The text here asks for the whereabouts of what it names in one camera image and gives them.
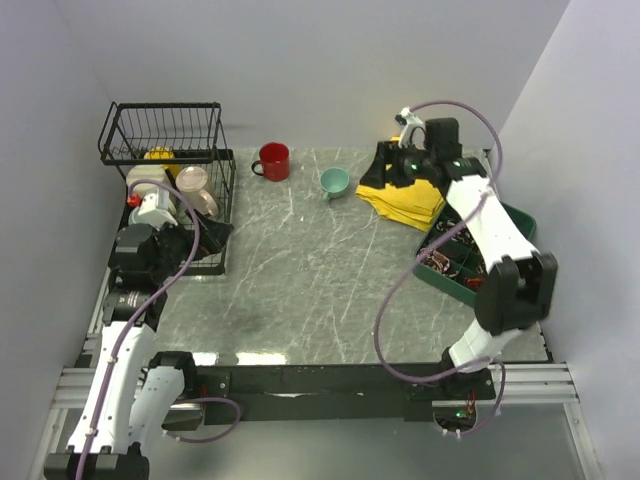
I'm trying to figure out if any yellow enamel mug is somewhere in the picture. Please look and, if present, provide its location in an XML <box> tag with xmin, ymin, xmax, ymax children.
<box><xmin>144</xmin><ymin>147</ymin><xmax>182</xmax><ymax>179</ymax></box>

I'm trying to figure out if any yellow folded cloth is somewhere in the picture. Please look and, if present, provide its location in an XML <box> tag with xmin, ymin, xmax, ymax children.
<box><xmin>355</xmin><ymin>180</ymin><xmax>445</xmax><ymax>232</ymax></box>

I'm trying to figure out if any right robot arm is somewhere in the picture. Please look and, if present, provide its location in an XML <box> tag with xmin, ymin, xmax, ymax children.
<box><xmin>380</xmin><ymin>108</ymin><xmax>558</xmax><ymax>398</ymax></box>

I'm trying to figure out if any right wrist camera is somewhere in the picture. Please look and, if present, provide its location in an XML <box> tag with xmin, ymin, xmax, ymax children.
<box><xmin>394</xmin><ymin>107</ymin><xmax>424</xmax><ymax>148</ymax></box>

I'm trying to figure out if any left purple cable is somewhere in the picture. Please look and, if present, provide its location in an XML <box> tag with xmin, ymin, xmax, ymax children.
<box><xmin>72</xmin><ymin>178</ymin><xmax>244</xmax><ymax>480</ymax></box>

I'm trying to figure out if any small teal cup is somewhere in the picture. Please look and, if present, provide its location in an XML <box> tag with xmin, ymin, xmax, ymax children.
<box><xmin>320</xmin><ymin>167</ymin><xmax>350</xmax><ymax>200</ymax></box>

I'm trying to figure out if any floral mug green inside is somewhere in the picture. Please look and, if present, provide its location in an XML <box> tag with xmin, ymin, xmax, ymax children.
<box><xmin>124</xmin><ymin>164</ymin><xmax>179</xmax><ymax>211</ymax></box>

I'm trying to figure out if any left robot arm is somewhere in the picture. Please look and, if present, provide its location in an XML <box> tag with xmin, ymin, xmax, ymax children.
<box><xmin>43</xmin><ymin>214</ymin><xmax>234</xmax><ymax>479</ymax></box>

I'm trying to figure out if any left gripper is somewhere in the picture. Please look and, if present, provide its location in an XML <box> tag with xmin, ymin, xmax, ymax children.
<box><xmin>149</xmin><ymin>207</ymin><xmax>233</xmax><ymax>282</ymax></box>

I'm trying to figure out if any red mug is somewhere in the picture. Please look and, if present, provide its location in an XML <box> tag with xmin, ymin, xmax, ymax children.
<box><xmin>251</xmin><ymin>142</ymin><xmax>290</xmax><ymax>182</ymax></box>

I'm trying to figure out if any pink mug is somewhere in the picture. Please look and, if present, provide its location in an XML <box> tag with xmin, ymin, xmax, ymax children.
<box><xmin>176</xmin><ymin>166</ymin><xmax>220</xmax><ymax>218</ymax></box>

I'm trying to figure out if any green compartment organizer box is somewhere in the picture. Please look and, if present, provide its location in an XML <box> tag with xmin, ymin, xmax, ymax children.
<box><xmin>414</xmin><ymin>203</ymin><xmax>536</xmax><ymax>307</ymax></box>

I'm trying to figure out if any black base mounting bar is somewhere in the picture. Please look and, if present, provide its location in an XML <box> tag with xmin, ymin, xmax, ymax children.
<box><xmin>196</xmin><ymin>364</ymin><xmax>453</xmax><ymax>422</ymax></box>

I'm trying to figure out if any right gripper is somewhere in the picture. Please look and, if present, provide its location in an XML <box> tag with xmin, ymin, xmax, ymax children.
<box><xmin>359</xmin><ymin>141</ymin><xmax>435</xmax><ymax>190</ymax></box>

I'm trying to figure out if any aluminium rail frame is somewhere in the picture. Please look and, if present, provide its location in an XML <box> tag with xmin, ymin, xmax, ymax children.
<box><xmin>27</xmin><ymin>362</ymin><xmax>601</xmax><ymax>480</ymax></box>

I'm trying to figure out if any black wire dish rack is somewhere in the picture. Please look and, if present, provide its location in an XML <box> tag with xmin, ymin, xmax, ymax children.
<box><xmin>97</xmin><ymin>101</ymin><xmax>238</xmax><ymax>277</ymax></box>

